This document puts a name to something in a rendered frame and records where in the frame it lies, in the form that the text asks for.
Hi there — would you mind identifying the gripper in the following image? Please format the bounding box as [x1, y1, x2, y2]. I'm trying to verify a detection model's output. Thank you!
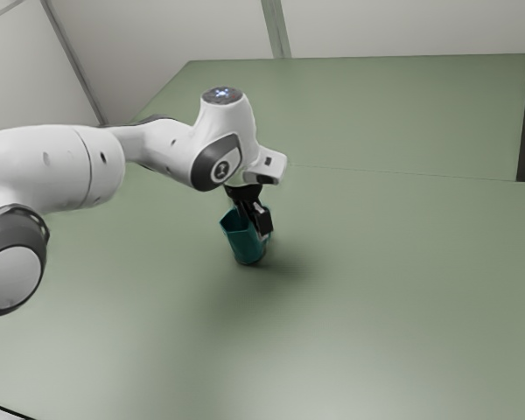
[223, 182, 275, 235]

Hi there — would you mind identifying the teal faceted mug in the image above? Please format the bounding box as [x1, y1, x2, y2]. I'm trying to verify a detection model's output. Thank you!
[219, 206, 271, 266]

